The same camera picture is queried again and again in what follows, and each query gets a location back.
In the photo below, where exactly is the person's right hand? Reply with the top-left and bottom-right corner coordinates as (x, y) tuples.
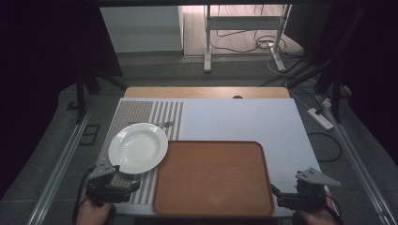
(296, 200), (340, 225)

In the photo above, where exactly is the black floor socket plate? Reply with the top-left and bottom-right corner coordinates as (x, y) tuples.
(78, 123), (101, 146)

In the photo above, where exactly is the person's left hand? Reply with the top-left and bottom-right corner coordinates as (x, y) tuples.
(76, 192), (115, 225)

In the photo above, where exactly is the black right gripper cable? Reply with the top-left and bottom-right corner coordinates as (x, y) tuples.
(324, 192), (344, 225)

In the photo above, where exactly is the white metal stand frame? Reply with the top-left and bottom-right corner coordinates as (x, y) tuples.
(203, 4), (293, 74)

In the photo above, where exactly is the white power strip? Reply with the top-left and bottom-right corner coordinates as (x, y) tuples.
(306, 107), (336, 131)

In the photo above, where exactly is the brown wooden tray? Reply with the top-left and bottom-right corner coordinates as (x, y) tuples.
(152, 140), (276, 218)

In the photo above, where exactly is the white table cover board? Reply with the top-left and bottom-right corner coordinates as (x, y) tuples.
(99, 97), (331, 218)

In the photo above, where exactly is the black looped floor cable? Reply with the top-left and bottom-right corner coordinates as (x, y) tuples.
(307, 132), (344, 163)

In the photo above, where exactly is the grey striped placemat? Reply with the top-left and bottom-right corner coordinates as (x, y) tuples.
(99, 99), (185, 206)

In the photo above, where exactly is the white cabinet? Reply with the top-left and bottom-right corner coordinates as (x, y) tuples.
(99, 5), (185, 54)

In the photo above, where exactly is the aluminium floor rail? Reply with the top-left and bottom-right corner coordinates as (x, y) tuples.
(318, 97), (398, 225)
(25, 106), (95, 225)

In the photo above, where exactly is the black tripod stand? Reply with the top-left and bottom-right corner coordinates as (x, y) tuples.
(314, 55), (353, 125)
(74, 59), (128, 126)

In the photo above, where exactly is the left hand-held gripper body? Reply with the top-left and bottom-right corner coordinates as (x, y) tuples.
(85, 160), (133, 208)

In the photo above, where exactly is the tangle of black floor cables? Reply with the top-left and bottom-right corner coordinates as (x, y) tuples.
(208, 4), (317, 88)

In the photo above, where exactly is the white plate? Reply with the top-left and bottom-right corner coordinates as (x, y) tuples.
(107, 122), (169, 175)

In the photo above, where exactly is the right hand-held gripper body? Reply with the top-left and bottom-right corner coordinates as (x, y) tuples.
(281, 166), (343, 214)

